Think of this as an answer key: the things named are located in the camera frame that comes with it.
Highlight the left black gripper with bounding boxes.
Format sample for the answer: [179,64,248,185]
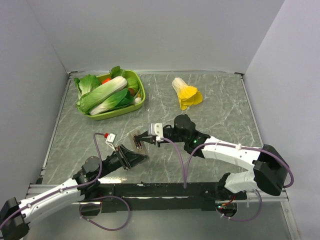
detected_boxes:
[96,143,148,179]

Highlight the white remote control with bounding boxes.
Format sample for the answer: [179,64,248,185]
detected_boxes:
[128,130,148,155]

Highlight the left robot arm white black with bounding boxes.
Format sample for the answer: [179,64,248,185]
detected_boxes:
[0,144,148,240]

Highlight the bok choy toy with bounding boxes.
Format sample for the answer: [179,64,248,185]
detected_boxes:
[89,88,128,116]

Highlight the green plastic tray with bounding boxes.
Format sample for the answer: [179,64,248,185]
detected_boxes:
[76,66,146,121]

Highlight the round green cabbage toy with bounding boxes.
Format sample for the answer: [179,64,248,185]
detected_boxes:
[126,77,139,93]

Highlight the yellow cabbage toy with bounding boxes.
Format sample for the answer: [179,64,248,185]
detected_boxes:
[172,77,203,111]

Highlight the red tomato toy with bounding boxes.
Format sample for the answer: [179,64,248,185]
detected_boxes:
[101,78,112,85]

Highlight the large napa cabbage toy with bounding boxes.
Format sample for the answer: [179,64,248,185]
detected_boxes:
[76,76,128,114]

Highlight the green leaf lettuce toy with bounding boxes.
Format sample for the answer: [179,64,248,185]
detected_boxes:
[74,74,101,99]

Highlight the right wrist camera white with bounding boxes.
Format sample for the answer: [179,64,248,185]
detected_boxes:
[147,123,164,142]

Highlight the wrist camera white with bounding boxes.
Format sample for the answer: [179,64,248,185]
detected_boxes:
[147,123,164,142]
[104,133,117,151]

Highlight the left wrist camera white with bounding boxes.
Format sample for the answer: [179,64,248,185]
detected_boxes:
[104,133,117,151]

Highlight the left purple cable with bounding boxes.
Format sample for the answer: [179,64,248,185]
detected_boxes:
[0,132,110,231]

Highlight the purple cable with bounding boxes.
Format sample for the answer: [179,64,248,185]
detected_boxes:
[161,136,295,190]
[0,132,110,231]

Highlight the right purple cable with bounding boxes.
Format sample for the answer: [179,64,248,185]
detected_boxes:
[161,136,295,190]

